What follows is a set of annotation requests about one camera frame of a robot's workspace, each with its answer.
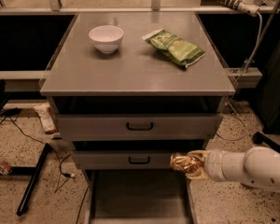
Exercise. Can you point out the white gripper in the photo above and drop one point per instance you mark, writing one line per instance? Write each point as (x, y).
(215, 164)

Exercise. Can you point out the orange can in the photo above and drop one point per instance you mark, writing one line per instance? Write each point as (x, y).
(187, 164)

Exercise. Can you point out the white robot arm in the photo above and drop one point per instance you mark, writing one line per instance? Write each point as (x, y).
(258, 167)

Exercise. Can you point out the grey top drawer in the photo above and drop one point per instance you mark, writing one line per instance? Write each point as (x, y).
(82, 118)

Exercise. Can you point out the grey drawer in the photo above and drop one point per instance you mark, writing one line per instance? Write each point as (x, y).
(138, 197)
(82, 118)
(123, 155)

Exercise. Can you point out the grey drawer cabinet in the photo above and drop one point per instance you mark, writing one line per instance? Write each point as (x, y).
(135, 69)

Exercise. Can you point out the grey bottom drawer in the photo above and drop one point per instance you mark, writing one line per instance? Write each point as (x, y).
(138, 197)

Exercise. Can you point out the grey middle drawer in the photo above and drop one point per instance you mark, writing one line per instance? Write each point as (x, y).
(123, 155)

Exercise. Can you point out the black office chair base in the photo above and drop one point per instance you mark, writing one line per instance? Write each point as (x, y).
(259, 138)

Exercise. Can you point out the green chip bag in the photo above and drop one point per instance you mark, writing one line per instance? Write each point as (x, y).
(176, 49)

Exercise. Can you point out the white ceramic bowl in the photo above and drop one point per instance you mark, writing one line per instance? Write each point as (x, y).
(106, 38)

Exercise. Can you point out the black metal floor stand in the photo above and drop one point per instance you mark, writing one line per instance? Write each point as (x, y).
(33, 172)

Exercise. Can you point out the snack bag on floor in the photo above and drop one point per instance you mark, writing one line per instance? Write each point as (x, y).
(43, 112)

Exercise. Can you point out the white power strip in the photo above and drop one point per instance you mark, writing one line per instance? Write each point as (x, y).
(246, 6)

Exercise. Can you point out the plastic bottle on floor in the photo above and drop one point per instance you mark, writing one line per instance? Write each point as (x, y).
(5, 168)

